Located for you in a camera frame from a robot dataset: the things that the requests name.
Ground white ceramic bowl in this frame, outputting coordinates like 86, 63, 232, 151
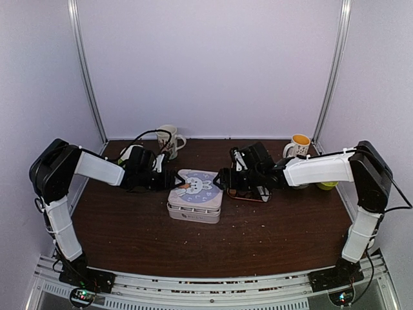
120, 145, 142, 161

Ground front aluminium rail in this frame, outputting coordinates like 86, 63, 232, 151
25, 251, 401, 310

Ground tin box with dividers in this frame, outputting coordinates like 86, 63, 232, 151
167, 203, 221, 224

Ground white handled tongs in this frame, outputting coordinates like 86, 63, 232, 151
257, 186, 271, 203

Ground seashell coral mug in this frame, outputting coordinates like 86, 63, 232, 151
156, 125, 186, 160

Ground aluminium frame post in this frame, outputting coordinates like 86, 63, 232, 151
312, 0, 352, 146
67, 0, 108, 144

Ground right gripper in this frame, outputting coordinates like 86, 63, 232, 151
212, 168, 263, 192

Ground left aluminium frame post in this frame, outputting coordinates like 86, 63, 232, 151
67, 0, 108, 144

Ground yellow inside floral mug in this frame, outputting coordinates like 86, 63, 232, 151
283, 134, 311, 158

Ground green small bowl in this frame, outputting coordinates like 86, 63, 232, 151
316, 181, 339, 191

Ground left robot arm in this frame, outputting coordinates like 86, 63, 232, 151
29, 138, 185, 287

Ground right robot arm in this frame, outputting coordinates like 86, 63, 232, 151
167, 141, 393, 285

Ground right aluminium frame post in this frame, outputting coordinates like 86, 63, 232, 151
312, 0, 352, 146

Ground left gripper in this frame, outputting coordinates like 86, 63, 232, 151
138, 169, 186, 192

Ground red chocolate tray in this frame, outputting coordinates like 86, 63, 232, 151
227, 187, 264, 203

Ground bunny tin lid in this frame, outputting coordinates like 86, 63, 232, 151
168, 169, 223, 211

